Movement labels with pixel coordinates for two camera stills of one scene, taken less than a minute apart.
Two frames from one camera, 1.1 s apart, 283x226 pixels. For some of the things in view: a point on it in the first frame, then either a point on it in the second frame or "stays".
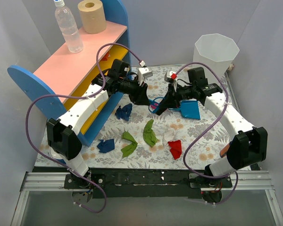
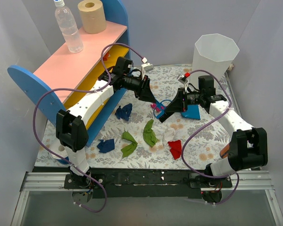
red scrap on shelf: x=105 y=58 stays
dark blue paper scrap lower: x=105 y=146 stays
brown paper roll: x=93 y=16 stays
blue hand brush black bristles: x=154 y=106 → x=163 y=116
